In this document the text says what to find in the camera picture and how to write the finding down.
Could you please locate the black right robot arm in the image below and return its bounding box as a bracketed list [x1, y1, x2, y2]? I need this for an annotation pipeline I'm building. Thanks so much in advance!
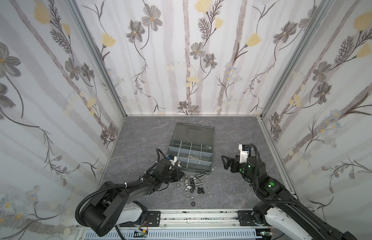
[221, 144, 356, 240]

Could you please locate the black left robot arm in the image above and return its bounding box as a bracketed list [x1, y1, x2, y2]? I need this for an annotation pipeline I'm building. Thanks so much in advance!
[75, 149, 185, 237]

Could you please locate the green plastic organizer box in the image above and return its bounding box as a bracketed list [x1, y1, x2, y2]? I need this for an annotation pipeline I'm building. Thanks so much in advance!
[167, 122, 215, 174]

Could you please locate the black hex bolt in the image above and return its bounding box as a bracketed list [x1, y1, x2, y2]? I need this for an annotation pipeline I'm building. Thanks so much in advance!
[197, 187, 205, 194]

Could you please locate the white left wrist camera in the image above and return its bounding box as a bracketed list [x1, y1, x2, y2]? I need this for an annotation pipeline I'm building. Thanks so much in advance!
[167, 155, 179, 166]

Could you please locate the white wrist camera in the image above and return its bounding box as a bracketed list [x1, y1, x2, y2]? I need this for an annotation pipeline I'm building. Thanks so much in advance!
[239, 144, 251, 164]
[167, 155, 179, 166]

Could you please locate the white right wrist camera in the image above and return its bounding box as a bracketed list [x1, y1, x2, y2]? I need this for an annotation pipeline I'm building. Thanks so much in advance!
[239, 144, 251, 164]

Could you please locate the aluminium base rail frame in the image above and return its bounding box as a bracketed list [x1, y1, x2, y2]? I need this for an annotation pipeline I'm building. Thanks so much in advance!
[70, 208, 321, 240]

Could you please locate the white perforated cable duct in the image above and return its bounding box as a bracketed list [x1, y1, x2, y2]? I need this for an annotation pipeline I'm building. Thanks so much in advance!
[84, 229, 263, 240]

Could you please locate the right aluminium corner post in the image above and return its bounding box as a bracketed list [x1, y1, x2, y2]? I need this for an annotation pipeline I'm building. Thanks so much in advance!
[259, 1, 333, 119]

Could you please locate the aluminium corner post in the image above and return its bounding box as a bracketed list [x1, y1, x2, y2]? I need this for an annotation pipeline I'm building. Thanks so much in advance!
[259, 1, 333, 119]
[65, 0, 128, 120]

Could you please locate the left aluminium corner post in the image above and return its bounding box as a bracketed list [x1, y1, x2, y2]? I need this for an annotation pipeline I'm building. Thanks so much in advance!
[65, 0, 128, 120]

